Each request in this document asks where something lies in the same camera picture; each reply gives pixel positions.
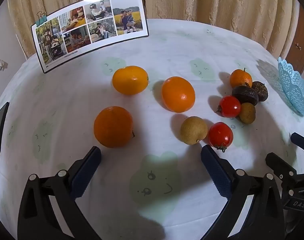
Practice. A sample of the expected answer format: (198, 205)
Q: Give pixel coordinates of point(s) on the dark passion fruit front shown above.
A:
(245, 94)

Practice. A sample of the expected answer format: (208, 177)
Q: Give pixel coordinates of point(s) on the beige curtain right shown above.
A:
(271, 23)

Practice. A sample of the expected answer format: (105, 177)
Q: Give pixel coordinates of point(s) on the brown kiwi-like fruit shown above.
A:
(193, 130)

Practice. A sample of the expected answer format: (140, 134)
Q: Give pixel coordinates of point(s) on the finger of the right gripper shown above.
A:
(298, 140)

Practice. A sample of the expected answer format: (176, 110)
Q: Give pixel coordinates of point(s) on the yellow-orange citrus fruit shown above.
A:
(130, 80)

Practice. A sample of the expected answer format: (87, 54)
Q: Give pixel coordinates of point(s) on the teal binder clip left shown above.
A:
(42, 18)

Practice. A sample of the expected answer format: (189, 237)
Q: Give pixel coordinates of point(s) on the red cherry tomato back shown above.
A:
(229, 107)

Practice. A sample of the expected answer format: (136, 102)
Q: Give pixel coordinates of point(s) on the photo collage card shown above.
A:
(86, 26)

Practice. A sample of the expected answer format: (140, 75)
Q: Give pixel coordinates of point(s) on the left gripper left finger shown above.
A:
(36, 218)

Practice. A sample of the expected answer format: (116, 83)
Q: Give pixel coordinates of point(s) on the wooden door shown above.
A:
(296, 53)

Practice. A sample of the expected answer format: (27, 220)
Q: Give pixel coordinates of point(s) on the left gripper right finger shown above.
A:
(264, 220)

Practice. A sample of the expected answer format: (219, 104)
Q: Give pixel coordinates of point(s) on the small mandarin with stem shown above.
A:
(240, 77)

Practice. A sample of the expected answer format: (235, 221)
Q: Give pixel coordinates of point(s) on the large rough orange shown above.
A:
(113, 127)

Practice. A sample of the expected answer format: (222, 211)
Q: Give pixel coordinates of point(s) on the red cherry tomato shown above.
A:
(229, 107)
(220, 136)

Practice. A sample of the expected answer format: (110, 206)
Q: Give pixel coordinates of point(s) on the smooth orange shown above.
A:
(178, 95)

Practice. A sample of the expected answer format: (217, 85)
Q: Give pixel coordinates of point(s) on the white printed tablecloth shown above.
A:
(155, 187)

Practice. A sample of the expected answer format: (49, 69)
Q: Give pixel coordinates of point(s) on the light blue lace basket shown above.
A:
(292, 84)

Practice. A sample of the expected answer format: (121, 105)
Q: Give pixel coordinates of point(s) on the red cherry tomato front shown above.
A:
(220, 136)

